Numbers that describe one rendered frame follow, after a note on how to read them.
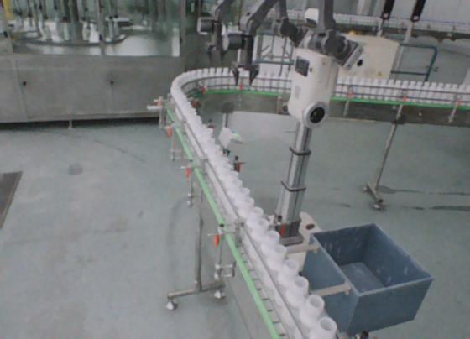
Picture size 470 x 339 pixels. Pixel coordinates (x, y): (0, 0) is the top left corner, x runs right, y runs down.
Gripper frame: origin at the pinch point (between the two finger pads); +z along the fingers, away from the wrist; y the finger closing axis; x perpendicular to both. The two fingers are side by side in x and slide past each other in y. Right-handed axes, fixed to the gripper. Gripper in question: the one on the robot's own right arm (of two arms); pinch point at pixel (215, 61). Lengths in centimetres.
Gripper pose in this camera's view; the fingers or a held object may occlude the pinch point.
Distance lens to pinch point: 196.9
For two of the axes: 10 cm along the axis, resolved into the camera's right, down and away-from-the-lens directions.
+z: -0.9, 8.8, 4.7
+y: -9.4, 0.8, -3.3
